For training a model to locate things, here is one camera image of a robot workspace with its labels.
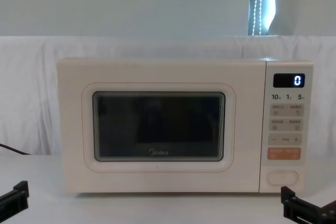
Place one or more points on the white curtain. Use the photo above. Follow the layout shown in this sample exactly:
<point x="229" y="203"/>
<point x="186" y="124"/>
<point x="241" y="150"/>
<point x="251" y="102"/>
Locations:
<point x="307" y="1"/>
<point x="118" y="1"/>

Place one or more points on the cream microwave oven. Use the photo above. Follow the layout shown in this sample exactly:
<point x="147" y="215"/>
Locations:
<point x="168" y="74"/>

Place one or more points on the oven control panel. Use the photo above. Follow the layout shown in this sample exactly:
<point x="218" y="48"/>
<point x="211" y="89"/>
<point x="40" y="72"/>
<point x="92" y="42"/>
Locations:
<point x="286" y="129"/>

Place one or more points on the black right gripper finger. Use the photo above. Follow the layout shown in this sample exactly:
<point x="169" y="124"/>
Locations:
<point x="287" y="203"/>

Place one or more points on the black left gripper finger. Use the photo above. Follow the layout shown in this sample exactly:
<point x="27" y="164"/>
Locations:
<point x="21" y="195"/>

